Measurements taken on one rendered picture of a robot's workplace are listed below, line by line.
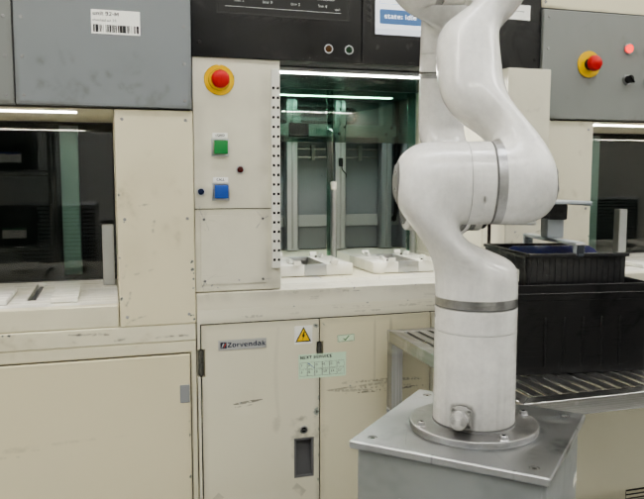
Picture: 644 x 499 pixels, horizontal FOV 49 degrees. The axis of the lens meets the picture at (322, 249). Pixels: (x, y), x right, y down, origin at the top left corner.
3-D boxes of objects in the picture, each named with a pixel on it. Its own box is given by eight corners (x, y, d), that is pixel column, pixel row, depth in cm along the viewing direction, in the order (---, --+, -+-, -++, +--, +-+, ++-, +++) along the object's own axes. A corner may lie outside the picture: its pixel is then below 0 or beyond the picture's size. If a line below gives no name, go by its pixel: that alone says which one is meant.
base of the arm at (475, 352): (522, 459, 94) (526, 322, 92) (389, 435, 103) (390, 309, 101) (550, 417, 111) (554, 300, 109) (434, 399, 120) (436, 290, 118)
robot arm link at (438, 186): (527, 312, 99) (532, 139, 97) (394, 312, 99) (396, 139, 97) (506, 297, 111) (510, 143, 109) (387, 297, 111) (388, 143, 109)
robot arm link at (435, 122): (487, 72, 126) (479, 240, 133) (458, 72, 141) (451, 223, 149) (438, 72, 125) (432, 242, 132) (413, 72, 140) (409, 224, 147)
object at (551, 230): (480, 340, 160) (483, 198, 157) (565, 337, 163) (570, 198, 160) (526, 367, 136) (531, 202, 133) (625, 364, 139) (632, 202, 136)
